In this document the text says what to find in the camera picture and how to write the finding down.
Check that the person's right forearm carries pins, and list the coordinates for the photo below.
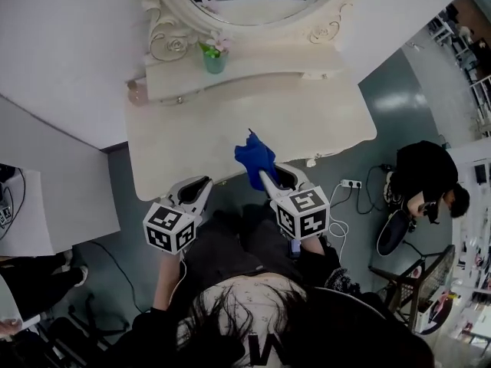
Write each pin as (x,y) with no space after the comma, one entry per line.
(310,245)

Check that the black office chair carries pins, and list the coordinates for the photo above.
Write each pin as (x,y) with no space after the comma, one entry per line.
(76,332)

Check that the white shelf unit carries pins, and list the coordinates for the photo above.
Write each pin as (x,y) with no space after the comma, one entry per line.
(76,190)

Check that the oval mirror with ornate frame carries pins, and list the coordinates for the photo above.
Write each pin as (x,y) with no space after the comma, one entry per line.
(261,10)

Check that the green glass vase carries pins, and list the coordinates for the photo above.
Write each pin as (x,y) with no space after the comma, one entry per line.
(215,64)

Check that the pink glass bottle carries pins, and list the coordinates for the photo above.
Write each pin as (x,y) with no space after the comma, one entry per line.
(137,95)

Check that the white power strip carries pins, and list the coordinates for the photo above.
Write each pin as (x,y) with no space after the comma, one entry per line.
(351,184)

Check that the spare hand-held gripper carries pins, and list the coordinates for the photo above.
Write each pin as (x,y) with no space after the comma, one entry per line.
(4,217)

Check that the cream white dressing table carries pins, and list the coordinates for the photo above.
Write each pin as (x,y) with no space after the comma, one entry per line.
(215,129)

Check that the black tablet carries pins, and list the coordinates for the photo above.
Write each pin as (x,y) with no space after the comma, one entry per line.
(296,249)

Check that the person's left forearm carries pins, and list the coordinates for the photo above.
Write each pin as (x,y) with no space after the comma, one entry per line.
(169,282)

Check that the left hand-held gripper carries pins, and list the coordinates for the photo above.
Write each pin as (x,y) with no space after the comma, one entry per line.
(169,228)

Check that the black round chair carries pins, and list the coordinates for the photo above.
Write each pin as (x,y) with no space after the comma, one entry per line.
(393,232)

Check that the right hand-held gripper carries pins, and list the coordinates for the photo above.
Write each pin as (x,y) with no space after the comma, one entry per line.
(303,213)

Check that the blue cloth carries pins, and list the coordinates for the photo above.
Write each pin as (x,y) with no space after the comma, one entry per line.
(255,159)

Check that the person's legs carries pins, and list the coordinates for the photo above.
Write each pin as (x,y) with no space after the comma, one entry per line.
(238,244)

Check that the person's torso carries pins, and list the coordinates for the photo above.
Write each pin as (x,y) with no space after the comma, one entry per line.
(364,332)

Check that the brown mesh chair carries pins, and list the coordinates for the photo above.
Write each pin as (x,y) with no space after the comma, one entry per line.
(422,290)

